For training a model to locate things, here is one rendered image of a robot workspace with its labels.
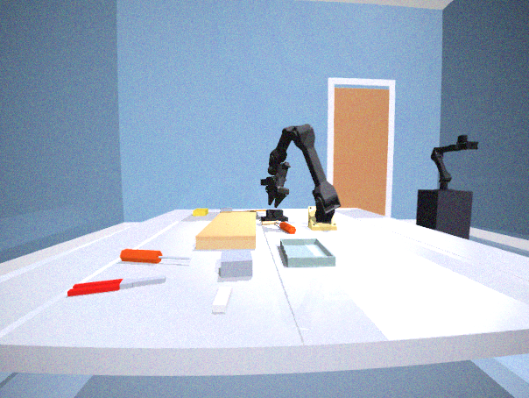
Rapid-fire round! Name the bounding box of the orange-handled awl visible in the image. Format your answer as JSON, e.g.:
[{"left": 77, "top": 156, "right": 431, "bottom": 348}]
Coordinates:
[
  {"left": 119, "top": 249, "right": 191, "bottom": 264},
  {"left": 276, "top": 221, "right": 296, "bottom": 234}
]

